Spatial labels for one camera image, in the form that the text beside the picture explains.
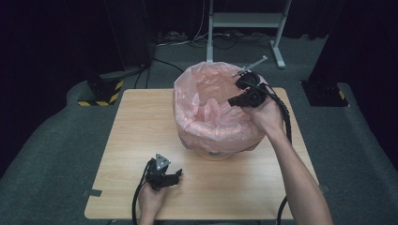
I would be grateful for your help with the person's right hand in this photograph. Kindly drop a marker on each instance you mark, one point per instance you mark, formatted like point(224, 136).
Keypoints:
point(266, 117)

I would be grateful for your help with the grey metal stand frame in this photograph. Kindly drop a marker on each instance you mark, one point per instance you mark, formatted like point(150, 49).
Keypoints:
point(247, 19)

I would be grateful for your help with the pink plastic bag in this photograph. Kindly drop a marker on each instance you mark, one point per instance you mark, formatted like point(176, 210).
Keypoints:
point(212, 125)

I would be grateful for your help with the person's left hand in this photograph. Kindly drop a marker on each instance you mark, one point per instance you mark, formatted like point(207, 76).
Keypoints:
point(150, 200)

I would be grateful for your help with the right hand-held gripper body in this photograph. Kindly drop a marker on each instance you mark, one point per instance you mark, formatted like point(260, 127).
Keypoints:
point(255, 93)

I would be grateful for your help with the black yellow striped stand base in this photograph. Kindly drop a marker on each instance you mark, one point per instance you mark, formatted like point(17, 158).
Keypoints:
point(108, 95)

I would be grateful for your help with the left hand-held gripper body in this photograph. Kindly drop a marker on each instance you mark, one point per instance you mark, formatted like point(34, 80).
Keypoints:
point(157, 176)

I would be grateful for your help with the black stand base yellow mark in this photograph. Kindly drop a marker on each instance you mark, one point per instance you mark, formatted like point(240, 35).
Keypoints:
point(325, 93)

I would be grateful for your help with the orange plastic mesh basket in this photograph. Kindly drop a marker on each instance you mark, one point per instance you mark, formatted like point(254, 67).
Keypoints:
point(216, 155)

